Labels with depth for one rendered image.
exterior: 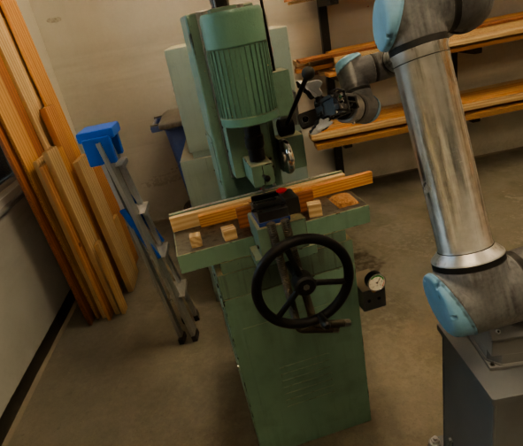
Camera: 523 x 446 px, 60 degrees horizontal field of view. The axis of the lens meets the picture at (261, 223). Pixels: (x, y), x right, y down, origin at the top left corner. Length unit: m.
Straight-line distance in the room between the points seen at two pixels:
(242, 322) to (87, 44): 2.82
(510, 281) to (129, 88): 3.23
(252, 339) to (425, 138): 0.86
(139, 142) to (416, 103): 3.11
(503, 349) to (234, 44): 1.05
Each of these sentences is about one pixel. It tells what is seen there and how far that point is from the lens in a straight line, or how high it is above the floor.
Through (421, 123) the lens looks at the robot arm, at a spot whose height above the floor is 1.23.
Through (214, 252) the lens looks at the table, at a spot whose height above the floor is 0.88.
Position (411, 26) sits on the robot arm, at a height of 1.41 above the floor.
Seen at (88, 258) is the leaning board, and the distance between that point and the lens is 2.78.
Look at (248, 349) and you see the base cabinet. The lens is 1.53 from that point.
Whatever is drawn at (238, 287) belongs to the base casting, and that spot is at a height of 0.74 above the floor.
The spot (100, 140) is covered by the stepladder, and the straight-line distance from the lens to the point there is 2.08.
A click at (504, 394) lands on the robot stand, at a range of 1.31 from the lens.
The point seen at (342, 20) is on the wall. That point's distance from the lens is 3.84.
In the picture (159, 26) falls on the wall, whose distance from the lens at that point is 3.74.
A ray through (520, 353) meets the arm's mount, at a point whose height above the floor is 0.59.
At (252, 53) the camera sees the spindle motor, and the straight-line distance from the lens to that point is 1.29.
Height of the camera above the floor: 1.48
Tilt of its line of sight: 24 degrees down
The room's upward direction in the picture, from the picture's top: 11 degrees counter-clockwise
